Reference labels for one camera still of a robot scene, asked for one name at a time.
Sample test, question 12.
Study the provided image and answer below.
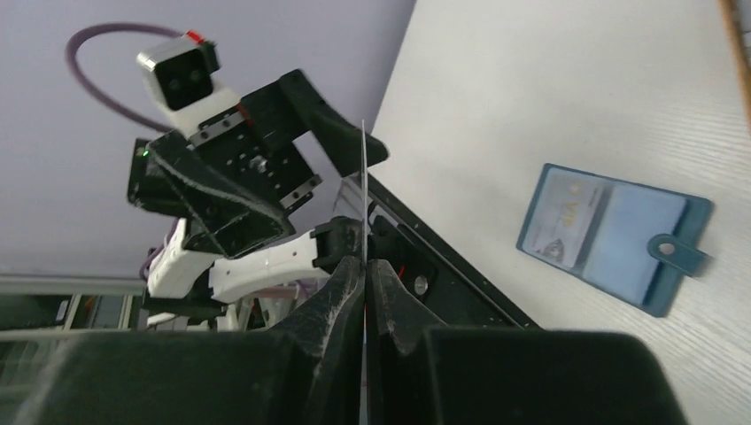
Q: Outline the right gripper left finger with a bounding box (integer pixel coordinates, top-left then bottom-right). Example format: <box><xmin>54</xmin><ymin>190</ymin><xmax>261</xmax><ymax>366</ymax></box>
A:
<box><xmin>13</xmin><ymin>257</ymin><xmax>364</xmax><ymax>424</ymax></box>

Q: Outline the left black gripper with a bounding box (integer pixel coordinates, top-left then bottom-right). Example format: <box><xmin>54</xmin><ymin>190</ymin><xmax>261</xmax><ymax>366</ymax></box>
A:
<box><xmin>127</xmin><ymin>69</ymin><xmax>389</xmax><ymax>259</ymax></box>

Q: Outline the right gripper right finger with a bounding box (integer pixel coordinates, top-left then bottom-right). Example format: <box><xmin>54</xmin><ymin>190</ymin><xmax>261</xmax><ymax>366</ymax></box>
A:
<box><xmin>366</xmin><ymin>260</ymin><xmax>686</xmax><ymax>425</ymax></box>

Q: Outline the blue leather card holder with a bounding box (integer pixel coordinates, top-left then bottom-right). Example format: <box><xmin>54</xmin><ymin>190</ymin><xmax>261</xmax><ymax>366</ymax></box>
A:
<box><xmin>516</xmin><ymin>164</ymin><xmax>714</xmax><ymax>318</ymax></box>

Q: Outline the yellow oval tray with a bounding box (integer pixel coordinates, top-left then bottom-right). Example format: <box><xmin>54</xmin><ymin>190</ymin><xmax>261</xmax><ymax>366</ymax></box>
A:
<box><xmin>716</xmin><ymin>0</ymin><xmax>750</xmax><ymax>128</ymax></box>

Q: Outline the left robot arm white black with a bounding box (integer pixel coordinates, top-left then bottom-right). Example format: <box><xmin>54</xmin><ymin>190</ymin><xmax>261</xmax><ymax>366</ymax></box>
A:
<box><xmin>127</xmin><ymin>69</ymin><xmax>389</xmax><ymax>320</ymax></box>

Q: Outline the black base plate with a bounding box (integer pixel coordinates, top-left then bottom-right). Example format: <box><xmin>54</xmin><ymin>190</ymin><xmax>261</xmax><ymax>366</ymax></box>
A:
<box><xmin>339</xmin><ymin>175</ymin><xmax>539</xmax><ymax>329</ymax></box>

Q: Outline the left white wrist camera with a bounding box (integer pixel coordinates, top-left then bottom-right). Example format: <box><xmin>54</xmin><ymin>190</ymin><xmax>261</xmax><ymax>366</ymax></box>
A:
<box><xmin>136</xmin><ymin>30</ymin><xmax>242</xmax><ymax>147</ymax></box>

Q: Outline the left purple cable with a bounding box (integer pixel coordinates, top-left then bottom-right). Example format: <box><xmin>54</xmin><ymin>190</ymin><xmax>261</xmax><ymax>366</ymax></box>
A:
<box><xmin>64</xmin><ymin>22</ymin><xmax>195</xmax><ymax>134</ymax></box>

